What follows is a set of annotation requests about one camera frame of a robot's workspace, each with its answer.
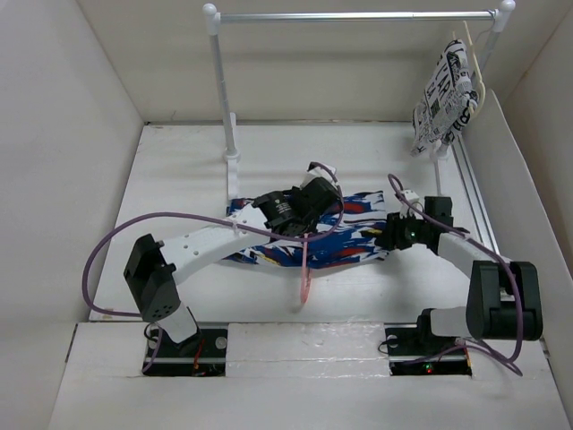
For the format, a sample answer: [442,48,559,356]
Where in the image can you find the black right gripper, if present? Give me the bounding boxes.
[373,209,431,250]

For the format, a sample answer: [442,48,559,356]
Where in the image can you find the blue white red patterned trousers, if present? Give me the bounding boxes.
[226,191,389,270]

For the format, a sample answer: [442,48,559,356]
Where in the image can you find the pink plastic hanger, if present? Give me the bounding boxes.
[299,242,311,305]

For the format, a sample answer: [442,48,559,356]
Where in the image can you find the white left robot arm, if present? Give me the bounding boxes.
[124,177,342,356]

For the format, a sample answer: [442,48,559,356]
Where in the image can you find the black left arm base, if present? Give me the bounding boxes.
[141,323,228,377]

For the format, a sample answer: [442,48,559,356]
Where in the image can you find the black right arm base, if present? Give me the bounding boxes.
[378,308,473,376]

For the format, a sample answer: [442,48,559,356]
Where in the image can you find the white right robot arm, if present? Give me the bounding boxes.
[375,197,543,353]

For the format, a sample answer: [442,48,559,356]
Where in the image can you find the cream plastic hanger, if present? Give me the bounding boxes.
[463,21,486,119]

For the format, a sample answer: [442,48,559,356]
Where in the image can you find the white foam front board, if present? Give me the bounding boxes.
[226,322,389,379]

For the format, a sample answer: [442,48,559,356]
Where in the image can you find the black white printed garment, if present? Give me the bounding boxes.
[410,39,480,157]

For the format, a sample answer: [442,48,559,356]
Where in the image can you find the white metal clothes rack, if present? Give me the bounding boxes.
[202,1,516,200]

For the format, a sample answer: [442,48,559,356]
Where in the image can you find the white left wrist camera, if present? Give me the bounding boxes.
[301,162,337,188]

